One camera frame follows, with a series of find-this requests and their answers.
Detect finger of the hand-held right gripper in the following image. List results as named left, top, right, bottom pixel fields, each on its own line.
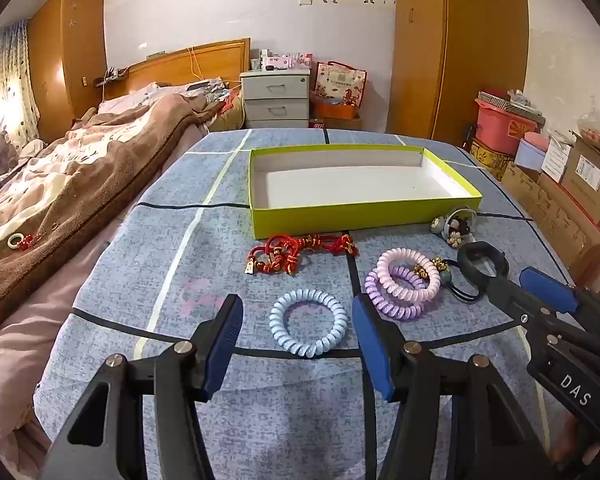
left=480, top=262, right=600, bottom=363
left=519, top=266, right=600, bottom=348

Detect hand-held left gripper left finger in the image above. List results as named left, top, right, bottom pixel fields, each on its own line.
left=40, top=294, right=244, bottom=480

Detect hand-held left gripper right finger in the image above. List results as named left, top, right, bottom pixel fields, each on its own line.
left=351, top=292, right=541, bottom=480

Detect purple spiral hair tie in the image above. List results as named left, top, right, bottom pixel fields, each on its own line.
left=365, top=266, right=431, bottom=322

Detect blue spiral hair tie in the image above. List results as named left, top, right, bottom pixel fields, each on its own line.
left=269, top=289, right=349, bottom=359

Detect black wristband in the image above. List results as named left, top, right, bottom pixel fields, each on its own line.
left=456, top=241, right=507, bottom=282

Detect black hair tie teal bead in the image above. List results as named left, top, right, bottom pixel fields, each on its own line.
left=436, top=259, right=487, bottom=304

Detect pink spiral hair tie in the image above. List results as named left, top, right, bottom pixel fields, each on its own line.
left=376, top=247, right=442, bottom=302

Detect gold bell hair tie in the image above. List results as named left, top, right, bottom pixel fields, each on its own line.
left=412, top=257, right=444, bottom=282

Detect red cord bracelet gold lock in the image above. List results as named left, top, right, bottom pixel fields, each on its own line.
left=246, top=233, right=302, bottom=277

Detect red braided bracelet gold beads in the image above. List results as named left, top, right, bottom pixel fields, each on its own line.
left=300, top=233, right=359, bottom=260

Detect green cardboard box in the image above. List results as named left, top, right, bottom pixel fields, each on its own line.
left=248, top=145, right=483, bottom=241

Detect person's right hand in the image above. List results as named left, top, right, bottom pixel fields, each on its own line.
left=547, top=410, right=598, bottom=471

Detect large cardboard box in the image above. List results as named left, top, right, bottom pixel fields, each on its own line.
left=501, top=160, right=600, bottom=287

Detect blue patterned tablecloth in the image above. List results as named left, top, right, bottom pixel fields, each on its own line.
left=32, top=127, right=581, bottom=480

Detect cardboard box white label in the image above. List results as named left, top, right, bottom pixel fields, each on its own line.
left=559, top=132, right=600, bottom=227

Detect white small box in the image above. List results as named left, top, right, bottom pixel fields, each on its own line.
left=514, top=132, right=552, bottom=172

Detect yellow patterned tin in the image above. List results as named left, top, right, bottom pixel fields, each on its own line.
left=468, top=139, right=517, bottom=184

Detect pink plastic bucket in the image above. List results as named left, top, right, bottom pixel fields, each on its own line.
left=474, top=97, right=530, bottom=155

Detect brown blanket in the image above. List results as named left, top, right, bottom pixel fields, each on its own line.
left=0, top=91, right=212, bottom=323

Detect orange box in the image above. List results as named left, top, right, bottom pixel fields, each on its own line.
left=313, top=102, right=359, bottom=120

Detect grey nightstand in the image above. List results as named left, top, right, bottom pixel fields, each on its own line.
left=239, top=68, right=311, bottom=130

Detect tall wooden wardrobe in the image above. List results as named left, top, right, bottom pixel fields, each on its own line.
left=386, top=0, right=529, bottom=150

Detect red patterned gift bag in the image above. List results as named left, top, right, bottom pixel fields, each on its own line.
left=312, top=61, right=369, bottom=109

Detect wooden headboard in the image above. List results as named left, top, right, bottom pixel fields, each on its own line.
left=97, top=38, right=251, bottom=103

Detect pink box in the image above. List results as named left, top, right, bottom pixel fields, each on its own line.
left=267, top=52, right=314, bottom=71

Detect teddy bear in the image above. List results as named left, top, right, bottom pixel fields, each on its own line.
left=0, top=129, right=22, bottom=172

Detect narrow wooden wardrobe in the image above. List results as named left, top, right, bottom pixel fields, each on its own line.
left=27, top=0, right=107, bottom=117

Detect floral curtain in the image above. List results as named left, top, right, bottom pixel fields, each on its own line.
left=0, top=19, right=41, bottom=145

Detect flower hair tie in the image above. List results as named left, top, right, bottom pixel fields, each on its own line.
left=429, top=206, right=477, bottom=249

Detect white beaded bracelet red charm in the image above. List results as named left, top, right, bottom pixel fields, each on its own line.
left=7, top=232, right=42, bottom=254

